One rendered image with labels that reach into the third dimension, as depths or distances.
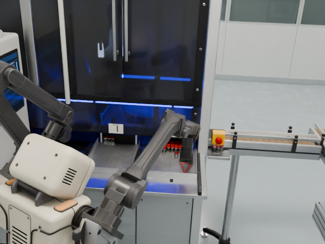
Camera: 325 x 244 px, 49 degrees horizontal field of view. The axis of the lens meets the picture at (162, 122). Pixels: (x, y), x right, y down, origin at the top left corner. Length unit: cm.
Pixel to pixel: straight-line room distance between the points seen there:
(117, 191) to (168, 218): 129
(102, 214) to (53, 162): 20
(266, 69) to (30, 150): 596
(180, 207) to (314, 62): 513
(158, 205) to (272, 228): 113
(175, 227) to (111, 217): 136
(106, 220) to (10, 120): 44
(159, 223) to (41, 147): 140
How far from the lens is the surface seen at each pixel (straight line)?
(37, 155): 113
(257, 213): 321
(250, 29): 661
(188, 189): 180
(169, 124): 129
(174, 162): 201
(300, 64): 694
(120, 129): 207
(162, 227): 241
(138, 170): 115
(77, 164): 110
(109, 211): 107
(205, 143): 207
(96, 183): 184
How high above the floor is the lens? 189
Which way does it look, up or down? 24 degrees down
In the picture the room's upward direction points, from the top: 2 degrees clockwise
